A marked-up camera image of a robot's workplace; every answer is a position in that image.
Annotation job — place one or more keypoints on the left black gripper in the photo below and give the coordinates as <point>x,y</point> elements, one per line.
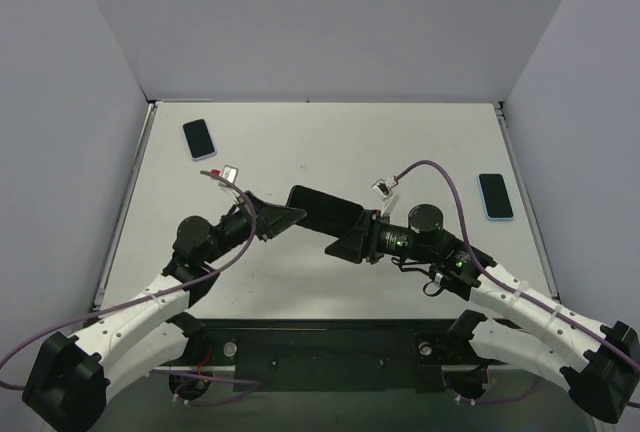
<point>256,217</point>

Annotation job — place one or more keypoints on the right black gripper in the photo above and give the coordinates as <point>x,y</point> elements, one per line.
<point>368,236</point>

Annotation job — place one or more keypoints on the black phone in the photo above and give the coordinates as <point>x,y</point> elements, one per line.
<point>325,212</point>

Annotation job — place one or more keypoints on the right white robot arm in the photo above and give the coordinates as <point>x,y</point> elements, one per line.
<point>597,364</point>

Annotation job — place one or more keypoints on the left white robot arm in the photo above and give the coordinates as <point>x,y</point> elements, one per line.
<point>74,377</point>

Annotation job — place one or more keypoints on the phone in lilac case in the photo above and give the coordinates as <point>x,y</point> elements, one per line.
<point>199,140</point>

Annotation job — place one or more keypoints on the phone in blue case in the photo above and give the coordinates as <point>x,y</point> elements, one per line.
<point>495,197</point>

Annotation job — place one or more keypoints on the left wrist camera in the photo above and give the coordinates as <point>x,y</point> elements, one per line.
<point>226,180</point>

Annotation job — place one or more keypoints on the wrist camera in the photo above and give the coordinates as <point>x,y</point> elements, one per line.
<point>226,180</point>
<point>384,188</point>

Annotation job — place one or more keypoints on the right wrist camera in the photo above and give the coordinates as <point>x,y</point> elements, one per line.
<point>384,188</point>

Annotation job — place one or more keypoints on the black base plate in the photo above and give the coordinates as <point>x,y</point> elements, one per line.
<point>346,355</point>

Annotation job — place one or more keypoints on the aluminium rail frame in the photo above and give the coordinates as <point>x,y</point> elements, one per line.
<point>339,148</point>

